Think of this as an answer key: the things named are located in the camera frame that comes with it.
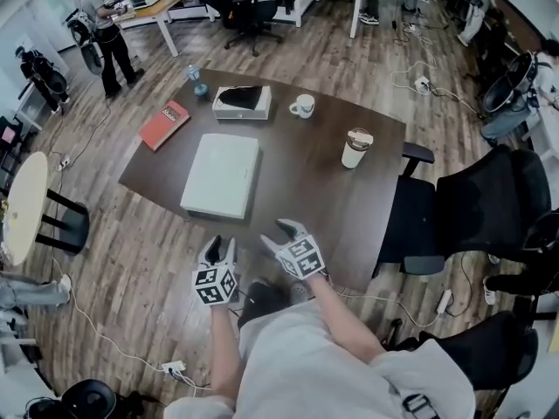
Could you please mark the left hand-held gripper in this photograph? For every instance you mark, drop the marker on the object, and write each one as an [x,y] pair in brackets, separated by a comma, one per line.
[214,286]

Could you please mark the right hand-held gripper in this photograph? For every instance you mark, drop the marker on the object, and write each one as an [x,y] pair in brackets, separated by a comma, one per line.
[301,258]

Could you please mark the pale green file box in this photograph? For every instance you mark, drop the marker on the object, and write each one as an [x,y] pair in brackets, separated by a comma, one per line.
[222,173]

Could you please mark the person's left forearm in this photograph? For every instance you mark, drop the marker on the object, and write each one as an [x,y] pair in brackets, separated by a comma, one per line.
[225,352]

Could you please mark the person's right forearm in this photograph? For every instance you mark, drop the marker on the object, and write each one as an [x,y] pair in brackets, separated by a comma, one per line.
[345,321]

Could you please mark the person's right grey shoe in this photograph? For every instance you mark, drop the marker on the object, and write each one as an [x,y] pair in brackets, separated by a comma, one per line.
[300,290]

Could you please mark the person's dark trousers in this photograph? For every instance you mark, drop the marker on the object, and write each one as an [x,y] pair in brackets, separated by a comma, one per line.
[262,301]

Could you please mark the white tumbler with lid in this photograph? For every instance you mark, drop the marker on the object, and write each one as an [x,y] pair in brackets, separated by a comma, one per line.
[354,153]

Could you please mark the person's light grey shirt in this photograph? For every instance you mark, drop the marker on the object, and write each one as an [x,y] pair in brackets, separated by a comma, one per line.
[305,365]

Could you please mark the white cardboard box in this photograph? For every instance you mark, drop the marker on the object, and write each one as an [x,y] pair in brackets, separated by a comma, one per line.
[240,114]

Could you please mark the white mug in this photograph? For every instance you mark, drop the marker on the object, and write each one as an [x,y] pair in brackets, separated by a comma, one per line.
[305,106]

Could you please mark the red book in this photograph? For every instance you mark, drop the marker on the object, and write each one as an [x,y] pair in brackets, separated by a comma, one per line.
[163,127]

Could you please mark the black cloth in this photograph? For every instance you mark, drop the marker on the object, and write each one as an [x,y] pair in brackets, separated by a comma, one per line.
[240,98]

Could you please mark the clear water bottle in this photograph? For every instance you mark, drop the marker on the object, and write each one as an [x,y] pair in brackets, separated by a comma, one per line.
[200,90]

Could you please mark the long white power strip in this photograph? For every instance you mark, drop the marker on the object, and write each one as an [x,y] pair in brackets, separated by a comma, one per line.
[444,301]

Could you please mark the small white power strip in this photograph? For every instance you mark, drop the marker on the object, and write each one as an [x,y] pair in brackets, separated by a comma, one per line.
[64,163]

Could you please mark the black round plastic shell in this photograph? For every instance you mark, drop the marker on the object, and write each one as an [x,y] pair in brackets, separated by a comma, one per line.
[89,400]

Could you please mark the black mesh office chair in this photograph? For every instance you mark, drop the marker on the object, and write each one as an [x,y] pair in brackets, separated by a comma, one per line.
[480,352]
[476,203]

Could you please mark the round beige table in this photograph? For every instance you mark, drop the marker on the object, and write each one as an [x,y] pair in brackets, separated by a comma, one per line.
[26,208]

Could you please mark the white power cube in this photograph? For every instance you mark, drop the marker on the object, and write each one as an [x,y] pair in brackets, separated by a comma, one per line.
[422,84]

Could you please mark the black swivel chair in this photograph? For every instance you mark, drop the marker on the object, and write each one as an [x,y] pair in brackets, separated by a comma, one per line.
[244,7]

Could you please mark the black chair with pink sheet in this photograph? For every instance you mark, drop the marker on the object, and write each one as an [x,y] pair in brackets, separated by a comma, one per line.
[9,138]

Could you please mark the white side table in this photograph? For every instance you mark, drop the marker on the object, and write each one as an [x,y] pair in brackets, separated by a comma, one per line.
[28,107]

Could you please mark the long wooden desk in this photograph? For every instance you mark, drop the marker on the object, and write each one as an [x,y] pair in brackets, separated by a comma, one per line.
[161,0]

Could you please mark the white desk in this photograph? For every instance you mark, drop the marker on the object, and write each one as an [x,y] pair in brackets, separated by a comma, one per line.
[543,133]

